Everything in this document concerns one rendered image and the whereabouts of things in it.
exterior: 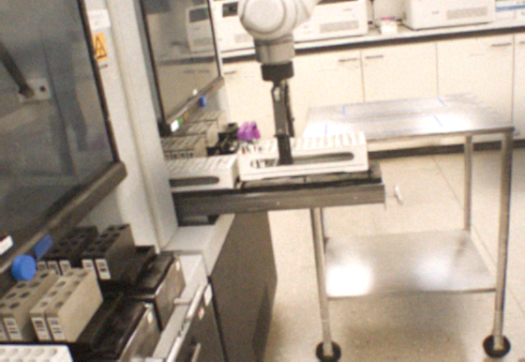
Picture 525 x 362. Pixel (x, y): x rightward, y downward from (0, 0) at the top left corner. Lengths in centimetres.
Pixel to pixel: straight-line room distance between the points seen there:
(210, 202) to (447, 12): 261
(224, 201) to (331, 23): 240
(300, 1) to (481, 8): 270
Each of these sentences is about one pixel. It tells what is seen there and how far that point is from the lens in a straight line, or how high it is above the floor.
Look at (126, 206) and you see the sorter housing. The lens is 93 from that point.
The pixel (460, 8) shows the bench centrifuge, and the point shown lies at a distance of 350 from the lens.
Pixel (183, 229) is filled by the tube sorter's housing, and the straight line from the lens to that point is 118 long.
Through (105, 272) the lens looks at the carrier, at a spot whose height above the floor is 85.
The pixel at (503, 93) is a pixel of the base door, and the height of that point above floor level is 42.
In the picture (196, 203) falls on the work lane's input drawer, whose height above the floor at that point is 79.
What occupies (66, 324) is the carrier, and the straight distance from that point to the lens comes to 73.
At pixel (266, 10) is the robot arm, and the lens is 86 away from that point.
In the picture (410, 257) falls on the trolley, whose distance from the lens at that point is 185.
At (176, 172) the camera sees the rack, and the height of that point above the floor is 86.
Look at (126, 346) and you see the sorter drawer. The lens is 73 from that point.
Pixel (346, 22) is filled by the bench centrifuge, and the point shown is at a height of 101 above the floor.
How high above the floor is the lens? 123
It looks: 19 degrees down
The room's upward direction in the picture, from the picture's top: 8 degrees counter-clockwise
